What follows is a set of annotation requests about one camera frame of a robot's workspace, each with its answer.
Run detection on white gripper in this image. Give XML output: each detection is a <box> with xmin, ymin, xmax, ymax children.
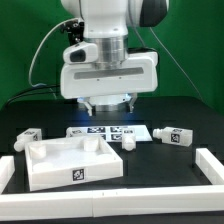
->
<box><xmin>59</xmin><ymin>51</ymin><xmax>159</xmax><ymax>117</ymax></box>

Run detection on white square tabletop part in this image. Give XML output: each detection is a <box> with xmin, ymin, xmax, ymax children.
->
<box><xmin>25</xmin><ymin>135</ymin><xmax>123</xmax><ymax>191</ymax></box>

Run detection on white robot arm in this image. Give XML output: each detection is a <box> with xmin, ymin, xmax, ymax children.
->
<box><xmin>61</xmin><ymin>0</ymin><xmax>169</xmax><ymax>112</ymax></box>

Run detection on marker sheet with tags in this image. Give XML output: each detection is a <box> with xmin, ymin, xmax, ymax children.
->
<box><xmin>65</xmin><ymin>124</ymin><xmax>154</xmax><ymax>143</ymax></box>

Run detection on black cables on table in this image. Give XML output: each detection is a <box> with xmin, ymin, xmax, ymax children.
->
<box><xmin>3</xmin><ymin>83</ymin><xmax>62</xmax><ymax>105</ymax></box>

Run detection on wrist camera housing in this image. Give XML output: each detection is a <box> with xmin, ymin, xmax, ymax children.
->
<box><xmin>63</xmin><ymin>41</ymin><xmax>99</xmax><ymax>64</ymax></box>

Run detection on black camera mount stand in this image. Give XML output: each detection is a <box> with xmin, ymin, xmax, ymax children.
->
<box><xmin>60</xmin><ymin>19</ymin><xmax>84</xmax><ymax>45</ymax></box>

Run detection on grey cable left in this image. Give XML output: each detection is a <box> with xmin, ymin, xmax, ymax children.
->
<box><xmin>27</xmin><ymin>18</ymin><xmax>78</xmax><ymax>88</ymax></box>

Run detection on white fence wall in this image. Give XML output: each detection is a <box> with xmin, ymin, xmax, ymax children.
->
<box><xmin>0</xmin><ymin>148</ymin><xmax>224</xmax><ymax>221</ymax></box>

